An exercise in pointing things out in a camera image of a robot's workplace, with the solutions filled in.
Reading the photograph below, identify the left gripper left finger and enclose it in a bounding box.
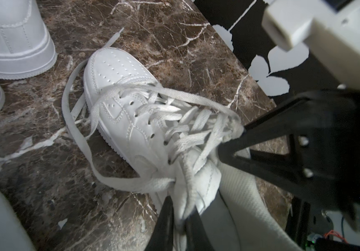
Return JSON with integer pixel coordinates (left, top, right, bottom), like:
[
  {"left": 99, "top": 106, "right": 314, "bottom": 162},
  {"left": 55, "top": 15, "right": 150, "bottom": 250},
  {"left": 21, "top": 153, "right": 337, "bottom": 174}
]
[{"left": 145, "top": 196, "right": 174, "bottom": 251}]

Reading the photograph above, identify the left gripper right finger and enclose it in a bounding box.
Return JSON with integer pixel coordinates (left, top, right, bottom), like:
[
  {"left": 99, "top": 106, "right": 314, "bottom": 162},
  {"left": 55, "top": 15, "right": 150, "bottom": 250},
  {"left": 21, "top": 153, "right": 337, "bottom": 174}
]
[{"left": 185, "top": 207, "right": 214, "bottom": 251}]

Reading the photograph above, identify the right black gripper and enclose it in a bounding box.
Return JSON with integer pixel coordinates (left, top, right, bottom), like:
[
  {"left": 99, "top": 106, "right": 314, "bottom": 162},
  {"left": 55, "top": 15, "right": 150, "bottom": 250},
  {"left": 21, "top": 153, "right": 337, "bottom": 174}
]
[{"left": 218, "top": 90, "right": 360, "bottom": 219}]

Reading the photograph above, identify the white sneaker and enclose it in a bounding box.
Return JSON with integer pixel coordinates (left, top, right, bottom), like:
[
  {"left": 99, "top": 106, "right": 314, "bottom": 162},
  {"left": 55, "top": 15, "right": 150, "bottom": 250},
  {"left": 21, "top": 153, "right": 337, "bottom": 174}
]
[
  {"left": 61, "top": 28, "right": 253, "bottom": 251},
  {"left": 0, "top": 0, "right": 58, "bottom": 123}
]

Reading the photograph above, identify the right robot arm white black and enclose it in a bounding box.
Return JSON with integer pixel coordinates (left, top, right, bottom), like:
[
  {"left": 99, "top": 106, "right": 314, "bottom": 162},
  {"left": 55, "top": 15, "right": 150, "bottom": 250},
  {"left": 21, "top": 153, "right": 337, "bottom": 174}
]
[{"left": 218, "top": 90, "right": 360, "bottom": 251}]

